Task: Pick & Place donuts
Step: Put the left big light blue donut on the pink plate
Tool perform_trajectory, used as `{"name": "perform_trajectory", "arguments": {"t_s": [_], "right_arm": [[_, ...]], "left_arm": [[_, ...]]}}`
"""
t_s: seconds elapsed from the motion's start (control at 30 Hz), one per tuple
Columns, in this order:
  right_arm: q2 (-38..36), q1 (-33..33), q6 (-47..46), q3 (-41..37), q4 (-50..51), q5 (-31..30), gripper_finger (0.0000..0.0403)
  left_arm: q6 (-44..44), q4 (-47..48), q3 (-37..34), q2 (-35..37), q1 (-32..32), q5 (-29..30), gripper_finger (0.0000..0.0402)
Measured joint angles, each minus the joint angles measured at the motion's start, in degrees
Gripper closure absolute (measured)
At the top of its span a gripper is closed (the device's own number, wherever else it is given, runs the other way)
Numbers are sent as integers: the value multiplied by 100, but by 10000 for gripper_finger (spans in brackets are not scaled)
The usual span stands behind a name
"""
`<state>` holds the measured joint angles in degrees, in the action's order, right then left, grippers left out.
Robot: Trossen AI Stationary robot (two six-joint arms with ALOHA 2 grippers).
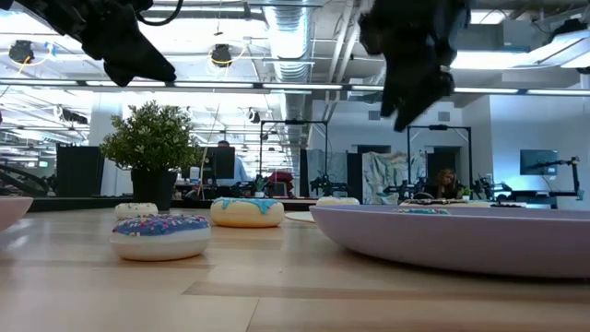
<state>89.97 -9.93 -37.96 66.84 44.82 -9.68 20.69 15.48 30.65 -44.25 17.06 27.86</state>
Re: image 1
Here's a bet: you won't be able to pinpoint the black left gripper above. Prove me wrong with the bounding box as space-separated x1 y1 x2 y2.
80 0 178 89

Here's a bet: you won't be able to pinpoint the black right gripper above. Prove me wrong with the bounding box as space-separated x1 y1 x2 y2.
359 0 455 133

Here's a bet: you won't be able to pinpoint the large chocolate iced donut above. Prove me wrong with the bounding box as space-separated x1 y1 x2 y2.
399 197 467 207

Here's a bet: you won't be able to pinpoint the small teal iced donut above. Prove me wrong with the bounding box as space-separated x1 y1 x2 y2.
394 207 451 216

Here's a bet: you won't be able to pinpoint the large white donut blue drizzle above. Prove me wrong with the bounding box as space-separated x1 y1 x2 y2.
315 196 360 208

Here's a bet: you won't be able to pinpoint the small cream iced donut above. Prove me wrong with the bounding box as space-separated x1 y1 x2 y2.
113 201 159 220

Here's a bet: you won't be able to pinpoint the small indigo sprinkled donut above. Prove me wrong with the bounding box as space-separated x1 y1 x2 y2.
109 213 212 263

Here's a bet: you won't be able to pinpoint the large blue iced donut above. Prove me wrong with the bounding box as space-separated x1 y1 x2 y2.
209 196 286 229

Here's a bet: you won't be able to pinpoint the green potted plant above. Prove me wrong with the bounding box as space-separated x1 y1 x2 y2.
99 100 204 212

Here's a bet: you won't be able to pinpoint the painted hanging cloth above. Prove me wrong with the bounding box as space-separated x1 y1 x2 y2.
361 150 428 206

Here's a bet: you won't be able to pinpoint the black background robot arms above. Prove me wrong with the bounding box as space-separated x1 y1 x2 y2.
382 177 430 200

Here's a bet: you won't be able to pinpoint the person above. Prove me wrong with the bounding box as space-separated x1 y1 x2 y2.
431 168 465 200
216 139 253 185

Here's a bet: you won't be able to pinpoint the black partition panel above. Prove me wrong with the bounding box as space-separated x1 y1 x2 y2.
55 144 106 198

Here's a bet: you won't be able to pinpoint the black desk monitor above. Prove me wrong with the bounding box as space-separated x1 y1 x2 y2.
202 146 237 181

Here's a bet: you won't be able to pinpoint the purple plate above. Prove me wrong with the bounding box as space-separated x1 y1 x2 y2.
308 204 590 280

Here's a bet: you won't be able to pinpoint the white round placemat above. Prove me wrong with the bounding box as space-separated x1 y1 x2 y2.
283 210 317 224

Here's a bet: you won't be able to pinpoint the black background machine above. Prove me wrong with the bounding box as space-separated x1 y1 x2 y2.
0 163 55 198

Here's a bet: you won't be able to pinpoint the pink plate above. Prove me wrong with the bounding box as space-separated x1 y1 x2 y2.
0 196 35 232

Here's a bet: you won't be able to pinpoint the black background rig frame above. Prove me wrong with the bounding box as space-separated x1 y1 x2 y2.
259 118 329 197
406 124 473 199

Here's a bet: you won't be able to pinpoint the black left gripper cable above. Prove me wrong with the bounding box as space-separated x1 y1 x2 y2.
136 0 185 27

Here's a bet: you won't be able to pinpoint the black ceiling camera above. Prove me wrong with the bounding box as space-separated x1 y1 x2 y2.
210 42 234 68
7 39 36 65

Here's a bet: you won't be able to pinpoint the silver ceiling duct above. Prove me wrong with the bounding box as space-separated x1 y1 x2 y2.
265 0 314 153

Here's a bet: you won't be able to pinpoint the wall-mounted monitor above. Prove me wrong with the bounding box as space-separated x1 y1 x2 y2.
519 148 560 177

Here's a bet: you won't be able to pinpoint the black aluminium table frame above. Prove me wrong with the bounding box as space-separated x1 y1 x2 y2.
27 196 319 213

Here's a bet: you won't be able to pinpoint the black background camera stand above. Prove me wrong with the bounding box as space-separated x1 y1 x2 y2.
525 155 585 202

